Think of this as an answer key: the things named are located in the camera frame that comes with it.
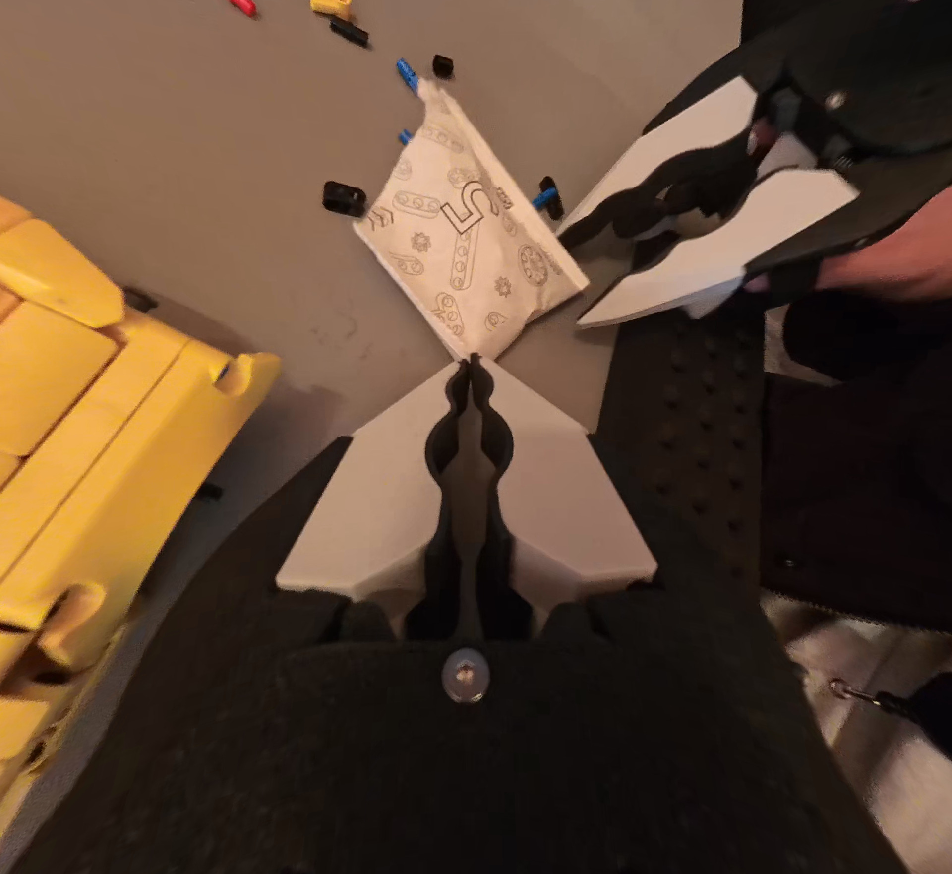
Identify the yellow toy car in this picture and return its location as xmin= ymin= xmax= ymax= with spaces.
xmin=0 ymin=197 xmax=283 ymax=815

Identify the black lanyard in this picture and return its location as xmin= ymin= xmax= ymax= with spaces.
xmin=827 ymin=676 xmax=952 ymax=738

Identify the small printed paper bag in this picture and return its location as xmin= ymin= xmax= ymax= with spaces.
xmin=353 ymin=81 xmax=592 ymax=364

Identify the person's right hand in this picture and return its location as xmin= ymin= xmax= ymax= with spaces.
xmin=744 ymin=184 xmax=952 ymax=302

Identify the black office chair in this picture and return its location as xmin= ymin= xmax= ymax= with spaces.
xmin=595 ymin=305 xmax=771 ymax=596

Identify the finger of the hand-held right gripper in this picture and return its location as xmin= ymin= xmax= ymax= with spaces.
xmin=576 ymin=169 xmax=861 ymax=329
xmin=556 ymin=75 xmax=761 ymax=251

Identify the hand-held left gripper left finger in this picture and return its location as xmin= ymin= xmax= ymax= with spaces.
xmin=277 ymin=359 xmax=476 ymax=640

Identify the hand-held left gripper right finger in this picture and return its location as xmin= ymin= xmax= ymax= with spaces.
xmin=470 ymin=353 xmax=657 ymax=640

